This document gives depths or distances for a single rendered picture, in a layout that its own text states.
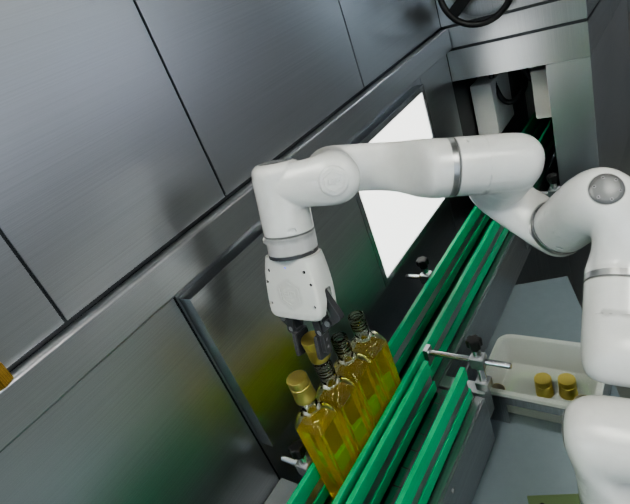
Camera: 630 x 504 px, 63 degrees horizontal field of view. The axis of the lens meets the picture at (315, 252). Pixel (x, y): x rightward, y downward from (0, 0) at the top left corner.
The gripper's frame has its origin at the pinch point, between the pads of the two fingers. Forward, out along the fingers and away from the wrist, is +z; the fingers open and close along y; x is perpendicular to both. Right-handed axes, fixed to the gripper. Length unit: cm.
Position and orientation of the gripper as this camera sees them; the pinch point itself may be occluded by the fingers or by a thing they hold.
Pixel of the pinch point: (312, 342)
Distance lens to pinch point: 81.6
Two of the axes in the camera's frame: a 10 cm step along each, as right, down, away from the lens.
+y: 8.0, 0.2, -6.1
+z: 1.9, 9.4, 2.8
